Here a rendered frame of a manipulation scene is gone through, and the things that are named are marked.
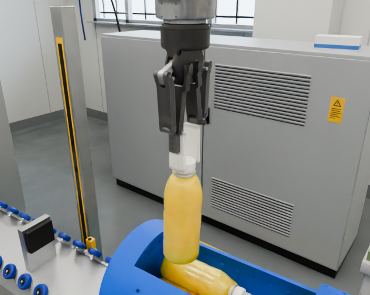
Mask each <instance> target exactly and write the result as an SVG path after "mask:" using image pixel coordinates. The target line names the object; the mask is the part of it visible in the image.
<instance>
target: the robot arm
mask: <svg viewBox="0 0 370 295"><path fill-rule="evenodd" d="M215 10H216V0H155V16H156V17H157V18H158V19H164V23H162V25H161V26H160V45H161V47H162V48H163V49H165V50H166V52H167V55H166V60H165V66H164V67H163V68H162V69H161V70H155V71H154V72H153V77H154V79H155V83H156V88H157V105H158V114H159V130H160V131H161V132H165V133H168V134H169V168H170V169H172V170H176V171H179V172H182V173H184V172H185V171H186V156H190V157H193V158H195V160H196V163H199V162H200V125H205V124H206V121H205V120H203V118H207V116H208V99H209V89H210V74H211V69H212V66H213V62H212V61H210V60H204V55H203V50H205V49H207V48H209V46H210V25H209V23H207V20H208V19H214V18H215ZM175 84H177V85H175ZM179 85H182V86H179ZM185 107H186V114H187V122H185V123H184V112H185ZM183 123H184V132H183Z"/></svg>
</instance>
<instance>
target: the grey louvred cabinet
mask: <svg viewBox="0 0 370 295"><path fill-rule="evenodd" d="M101 48H102V60H103V68H104V81H105V94H106V102H107V115H108V127H109V141H110V148H111V161H112V174H113V177H114V178H116V179H117V185H119V186H122V187H124V188H127V189H128V190H131V191H134V192H136V193H138V194H140V195H143V196H145V197H147V198H150V199H151V200H154V201H157V202H159V203H161V204H163V203H164V191H165V186H166V183H167V181H168V179H169V177H170V175H171V174H172V173H173V172H172V169H170V168H169V134H168V133H165V132H161V131H160V130H159V114H158V105H157V88H156V83H155V79H154V77H153V72H154V71H155V70H161V69H162V68H163V67H164V66H165V60H166V55H167V52H166V50H165V49H163V48H162V47H161V45H160V31H152V30H136V31H128V32H116V33H104V34H102V36H101ZM203 55H204V60H210V61H212V62H213V66H212V69H211V74H210V89H209V99H208V116H207V118H203V120H205V121H206V124H205V125H200V162H199V163H196V168H195V170H196V175H197V177H198V178H199V180H200V183H201V186H202V191H203V204H202V209H201V211H202V213H201V221H202V222H205V223H207V224H209V225H212V226H214V227H216V228H219V229H221V230H223V231H225V232H228V233H230V234H233V235H235V236H237V237H239V238H242V239H244V240H246V241H248V242H251V243H253V244H255V245H258V246H260V247H262V248H265V249H267V250H269V251H271V252H274V253H277V254H278V255H281V256H283V257H285V258H288V259H290V260H292V261H295V262H297V263H299V264H301V265H304V266H306V267H309V268H311V269H313V270H315V271H318V272H320V273H322V274H324V275H327V276H329V277H332V278H333V279H335V277H336V275H337V273H338V271H339V270H340V268H341V266H342V264H343V262H344V261H345V258H346V257H347V255H348V253H349V251H350V249H351V247H352V246H353V243H354V239H355V237H356V236H357V233H358V228H359V223H360V220H361V215H362V210H363V207H364V202H365V197H366V192H367V189H368V184H369V179H370V46H364V45H361V48H360V50H359V51H358V52H349V51H340V50H321V49H314V42H305V41H296V40H279V39H263V38H254V37H237V36H221V35H210V46H209V48H207V49H205V50H203Z"/></svg>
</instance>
